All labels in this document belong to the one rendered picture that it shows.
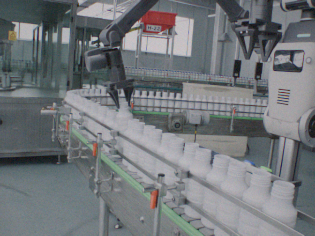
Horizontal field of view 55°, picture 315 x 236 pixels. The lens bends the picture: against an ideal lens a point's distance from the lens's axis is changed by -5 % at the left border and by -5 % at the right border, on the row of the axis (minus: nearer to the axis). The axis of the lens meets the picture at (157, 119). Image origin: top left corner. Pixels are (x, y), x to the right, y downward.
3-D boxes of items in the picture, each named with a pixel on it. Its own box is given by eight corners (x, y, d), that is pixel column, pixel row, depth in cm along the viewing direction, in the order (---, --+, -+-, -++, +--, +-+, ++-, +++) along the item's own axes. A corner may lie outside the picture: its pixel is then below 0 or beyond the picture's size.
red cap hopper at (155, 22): (132, 124, 771) (140, 9, 729) (129, 119, 841) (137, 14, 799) (168, 126, 788) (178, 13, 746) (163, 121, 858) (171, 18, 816)
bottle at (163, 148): (169, 194, 87) (175, 137, 85) (150, 189, 90) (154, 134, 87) (176, 188, 93) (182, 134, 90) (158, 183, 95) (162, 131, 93)
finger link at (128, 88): (112, 107, 115) (108, 83, 112) (130, 103, 118) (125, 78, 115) (119, 110, 109) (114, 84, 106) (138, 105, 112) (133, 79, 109)
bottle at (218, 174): (205, 231, 67) (214, 160, 65) (197, 218, 73) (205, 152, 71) (230, 230, 68) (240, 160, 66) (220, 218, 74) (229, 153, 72)
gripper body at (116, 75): (102, 88, 111) (99, 67, 109) (128, 81, 116) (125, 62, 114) (108, 89, 106) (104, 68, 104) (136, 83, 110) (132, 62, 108)
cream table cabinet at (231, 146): (231, 148, 597) (238, 87, 580) (245, 157, 537) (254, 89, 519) (176, 146, 577) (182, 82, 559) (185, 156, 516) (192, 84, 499)
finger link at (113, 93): (109, 108, 114) (104, 84, 111) (127, 104, 117) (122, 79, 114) (116, 111, 108) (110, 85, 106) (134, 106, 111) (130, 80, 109)
